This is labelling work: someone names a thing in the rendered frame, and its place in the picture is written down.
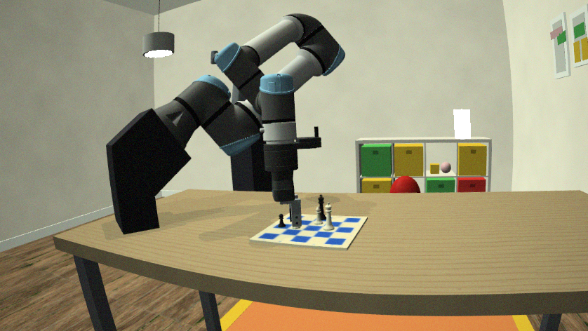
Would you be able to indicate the blue and cream chessboard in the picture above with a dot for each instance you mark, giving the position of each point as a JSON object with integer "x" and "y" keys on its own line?
{"x": 311, "y": 235}

